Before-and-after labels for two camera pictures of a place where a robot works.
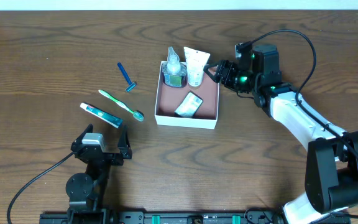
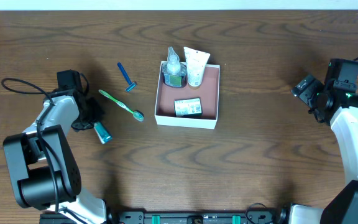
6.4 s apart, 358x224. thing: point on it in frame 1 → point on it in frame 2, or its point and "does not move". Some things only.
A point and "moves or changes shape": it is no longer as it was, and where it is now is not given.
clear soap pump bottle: (173, 71) does not move
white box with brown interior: (169, 98) does not move
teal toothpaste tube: (110, 119) → (103, 135)
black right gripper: (225, 72) → (308, 90)
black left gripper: (105, 157) → (89, 112)
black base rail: (253, 216) does not move
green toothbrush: (137, 115) does not move
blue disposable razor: (132, 84) does not move
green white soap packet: (189, 106) moves or changes shape
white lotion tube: (195, 62) does not move
